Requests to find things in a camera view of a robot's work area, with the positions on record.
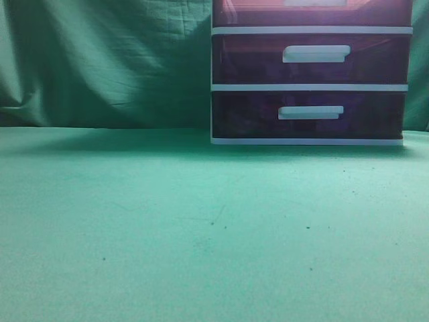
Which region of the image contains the translucent purple drawer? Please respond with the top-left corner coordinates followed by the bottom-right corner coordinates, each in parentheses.
top-left (212, 0), bottom-right (413, 27)
top-left (212, 34), bottom-right (411, 85)
top-left (212, 91), bottom-right (406, 140)

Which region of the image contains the white plastic drawer cabinet frame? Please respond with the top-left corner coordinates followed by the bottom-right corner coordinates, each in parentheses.
top-left (210, 11), bottom-right (413, 146)

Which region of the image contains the green backdrop cloth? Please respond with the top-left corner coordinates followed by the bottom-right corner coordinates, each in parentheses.
top-left (0, 0), bottom-right (429, 132)

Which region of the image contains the green table cloth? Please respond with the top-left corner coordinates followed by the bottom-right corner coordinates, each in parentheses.
top-left (1, 127), bottom-right (428, 321)

